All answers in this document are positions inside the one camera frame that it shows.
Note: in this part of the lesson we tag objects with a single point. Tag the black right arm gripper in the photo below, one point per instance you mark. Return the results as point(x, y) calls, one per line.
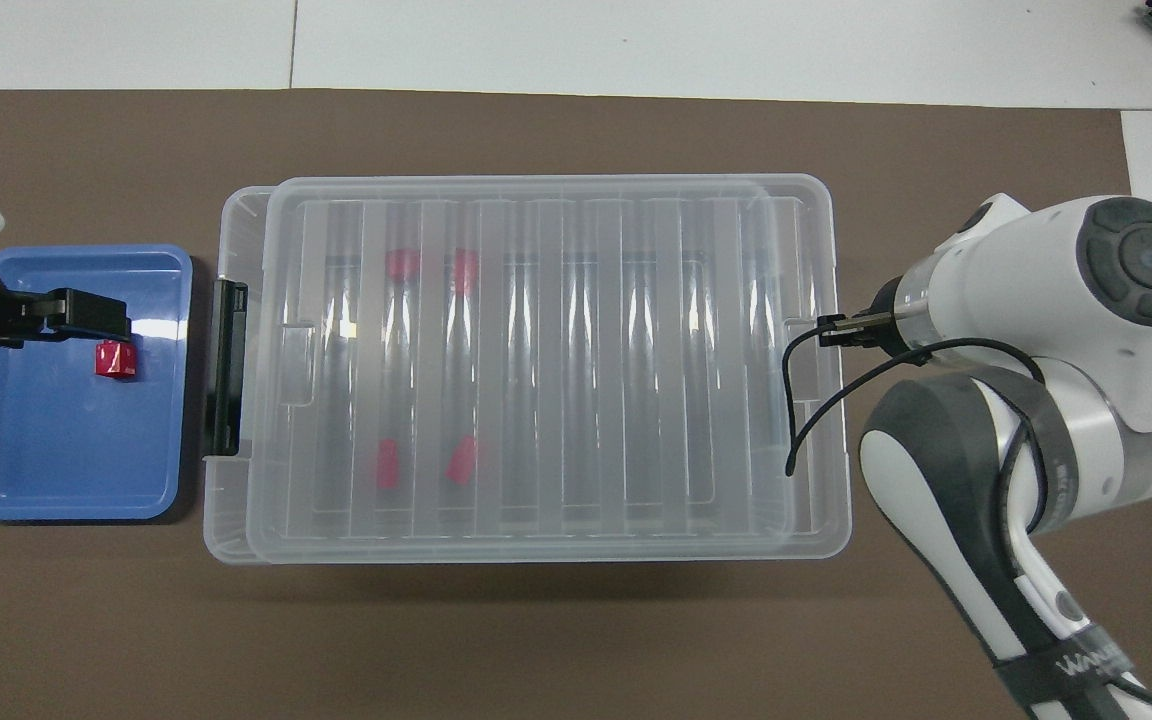
point(894, 320)

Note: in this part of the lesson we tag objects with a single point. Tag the red plastic block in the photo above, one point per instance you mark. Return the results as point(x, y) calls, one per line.
point(116, 360)
point(461, 460)
point(401, 264)
point(388, 464)
point(463, 270)

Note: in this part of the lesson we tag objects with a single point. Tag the clear ribbed plastic lid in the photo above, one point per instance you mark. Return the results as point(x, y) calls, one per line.
point(586, 400)

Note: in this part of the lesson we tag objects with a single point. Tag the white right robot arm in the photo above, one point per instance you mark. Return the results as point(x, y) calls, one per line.
point(1036, 300)

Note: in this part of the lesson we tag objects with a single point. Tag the blue plastic tray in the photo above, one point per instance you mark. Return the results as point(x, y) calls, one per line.
point(66, 450)

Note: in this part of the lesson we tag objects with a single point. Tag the clear plastic storage box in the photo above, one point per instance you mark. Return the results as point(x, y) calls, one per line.
point(231, 520)

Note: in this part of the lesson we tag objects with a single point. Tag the brown table mat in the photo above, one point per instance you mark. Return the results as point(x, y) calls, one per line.
point(536, 650)

